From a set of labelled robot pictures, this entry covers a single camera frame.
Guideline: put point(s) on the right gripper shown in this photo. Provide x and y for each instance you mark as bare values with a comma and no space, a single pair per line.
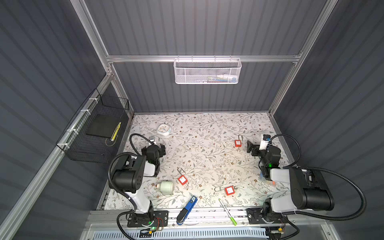
256,150

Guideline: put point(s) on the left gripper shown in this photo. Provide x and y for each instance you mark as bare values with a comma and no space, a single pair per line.
160,150

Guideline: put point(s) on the red padlock with keys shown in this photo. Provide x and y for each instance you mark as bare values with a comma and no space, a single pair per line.
230,190

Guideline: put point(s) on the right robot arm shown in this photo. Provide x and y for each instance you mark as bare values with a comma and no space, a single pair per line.
309,192

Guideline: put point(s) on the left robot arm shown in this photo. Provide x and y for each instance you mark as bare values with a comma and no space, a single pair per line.
127,171

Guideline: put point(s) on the colourful marker pack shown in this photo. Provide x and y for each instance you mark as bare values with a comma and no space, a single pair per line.
265,176

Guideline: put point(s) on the white round timer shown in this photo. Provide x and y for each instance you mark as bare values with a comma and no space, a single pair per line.
164,129

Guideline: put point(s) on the pale green jar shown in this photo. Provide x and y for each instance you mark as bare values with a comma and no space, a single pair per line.
166,187

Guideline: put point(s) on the yellow green tool in basket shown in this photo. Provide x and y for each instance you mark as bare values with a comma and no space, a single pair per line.
116,131

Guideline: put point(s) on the black box in basket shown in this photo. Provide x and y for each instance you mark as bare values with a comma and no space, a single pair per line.
102,126

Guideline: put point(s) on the blue black utility knife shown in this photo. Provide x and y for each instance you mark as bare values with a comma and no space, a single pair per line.
182,216

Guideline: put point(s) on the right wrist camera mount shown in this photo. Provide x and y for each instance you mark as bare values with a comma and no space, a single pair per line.
265,142

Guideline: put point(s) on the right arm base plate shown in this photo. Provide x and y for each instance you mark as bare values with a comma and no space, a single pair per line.
259,216

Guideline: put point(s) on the black wire basket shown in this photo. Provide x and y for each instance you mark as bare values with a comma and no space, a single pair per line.
78,146

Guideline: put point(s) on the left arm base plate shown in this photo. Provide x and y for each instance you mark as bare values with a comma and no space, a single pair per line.
155,219

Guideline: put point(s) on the green handled screwdriver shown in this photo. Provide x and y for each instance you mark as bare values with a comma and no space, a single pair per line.
229,215

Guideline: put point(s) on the white wire basket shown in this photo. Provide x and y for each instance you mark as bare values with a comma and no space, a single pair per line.
207,71

